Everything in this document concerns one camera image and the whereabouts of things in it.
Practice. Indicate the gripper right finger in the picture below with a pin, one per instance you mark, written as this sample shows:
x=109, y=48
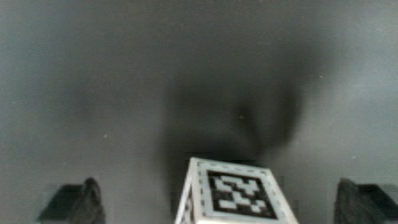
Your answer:
x=366, y=203

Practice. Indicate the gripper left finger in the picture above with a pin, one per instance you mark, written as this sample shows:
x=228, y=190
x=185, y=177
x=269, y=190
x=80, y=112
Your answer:
x=75, y=206

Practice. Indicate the white small tagged cube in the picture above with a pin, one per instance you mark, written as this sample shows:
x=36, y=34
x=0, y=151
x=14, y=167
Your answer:
x=231, y=195

